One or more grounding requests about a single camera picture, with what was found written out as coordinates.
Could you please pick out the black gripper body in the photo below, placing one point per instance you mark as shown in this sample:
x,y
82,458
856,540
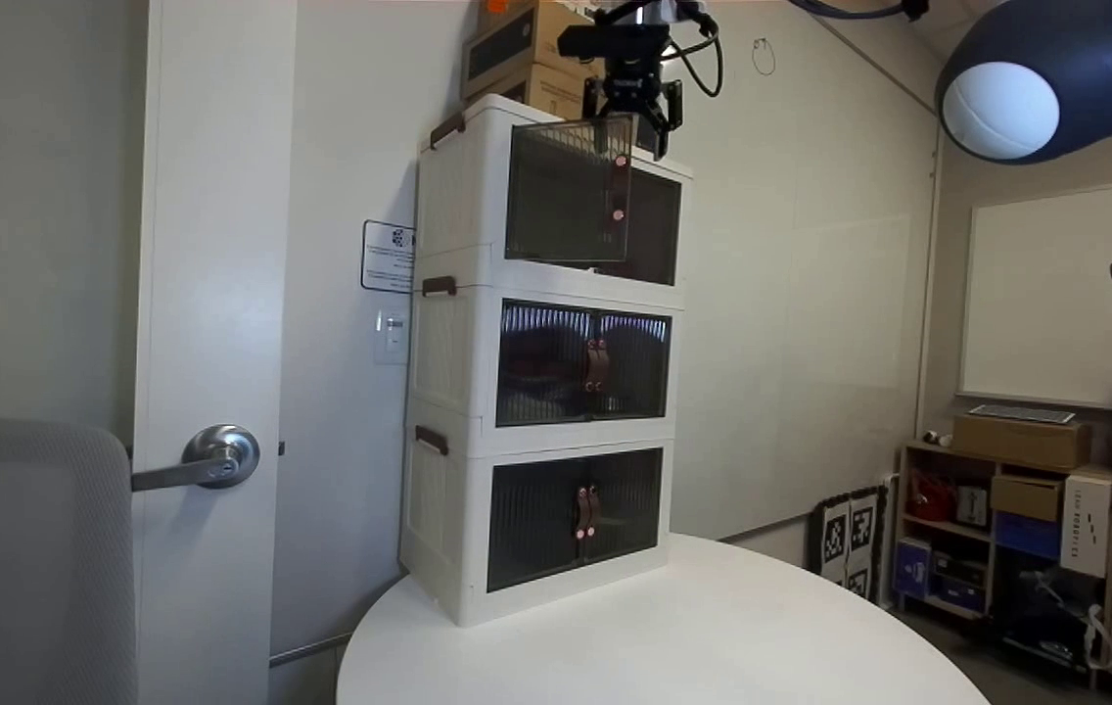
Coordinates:
x,y
634,104

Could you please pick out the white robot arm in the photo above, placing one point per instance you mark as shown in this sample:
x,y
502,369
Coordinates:
x,y
1065,78

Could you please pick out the brown cabinet side latch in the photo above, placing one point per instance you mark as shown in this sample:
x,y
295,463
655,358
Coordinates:
x,y
447,125
432,441
441,283

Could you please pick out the white three-tier cabinet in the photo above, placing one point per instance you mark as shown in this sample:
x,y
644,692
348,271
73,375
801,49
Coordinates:
x,y
453,392

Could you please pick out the large brown cardboard box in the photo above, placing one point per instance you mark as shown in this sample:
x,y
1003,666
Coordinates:
x,y
518,59

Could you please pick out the white whiteboard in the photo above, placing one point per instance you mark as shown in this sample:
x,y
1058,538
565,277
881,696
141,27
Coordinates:
x,y
1037,299

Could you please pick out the white room door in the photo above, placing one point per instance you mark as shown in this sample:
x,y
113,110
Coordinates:
x,y
210,261

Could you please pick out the black white fiducial tag board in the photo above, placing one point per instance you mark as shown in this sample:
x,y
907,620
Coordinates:
x,y
852,538

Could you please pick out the red shelf item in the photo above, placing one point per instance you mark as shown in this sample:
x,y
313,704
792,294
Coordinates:
x,y
933,493

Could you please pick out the flat brown cardboard box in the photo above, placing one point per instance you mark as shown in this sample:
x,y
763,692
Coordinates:
x,y
1019,441

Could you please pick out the small blue box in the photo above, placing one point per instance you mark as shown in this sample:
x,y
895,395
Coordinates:
x,y
913,568

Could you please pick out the small brown cardboard box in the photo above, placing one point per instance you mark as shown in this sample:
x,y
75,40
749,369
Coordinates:
x,y
1027,493

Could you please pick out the blue storage bin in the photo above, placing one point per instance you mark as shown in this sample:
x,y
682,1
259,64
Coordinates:
x,y
1027,538

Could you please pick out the wooden shelf unit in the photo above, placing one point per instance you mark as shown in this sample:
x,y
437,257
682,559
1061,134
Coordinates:
x,y
972,612

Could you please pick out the tall white box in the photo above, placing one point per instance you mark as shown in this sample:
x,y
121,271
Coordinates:
x,y
1084,522

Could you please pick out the grey-backed black office chair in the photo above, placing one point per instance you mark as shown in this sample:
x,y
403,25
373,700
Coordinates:
x,y
22,574

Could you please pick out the small white wall sign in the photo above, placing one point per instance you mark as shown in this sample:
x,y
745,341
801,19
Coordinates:
x,y
385,257

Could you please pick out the white light switch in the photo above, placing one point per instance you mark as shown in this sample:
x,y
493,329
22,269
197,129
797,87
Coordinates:
x,y
389,338

